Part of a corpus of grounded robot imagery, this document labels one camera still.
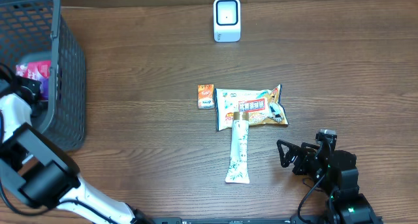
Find gold wet wipes pack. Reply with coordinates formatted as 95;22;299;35
214;84;289;131

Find white floral tube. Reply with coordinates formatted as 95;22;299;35
225;112;249;184

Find small orange box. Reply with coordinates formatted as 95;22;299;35
198;84;215;109

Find red purple snack packet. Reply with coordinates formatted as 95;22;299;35
16;60;51;101

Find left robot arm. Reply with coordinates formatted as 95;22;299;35
1;64;151;223

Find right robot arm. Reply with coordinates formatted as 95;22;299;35
277;135;383;223

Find white barcode scanner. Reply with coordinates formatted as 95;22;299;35
213;0;241;42

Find grey plastic mesh basket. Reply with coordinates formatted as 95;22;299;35
1;0;87;151

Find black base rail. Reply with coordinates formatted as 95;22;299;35
93;216;385;224

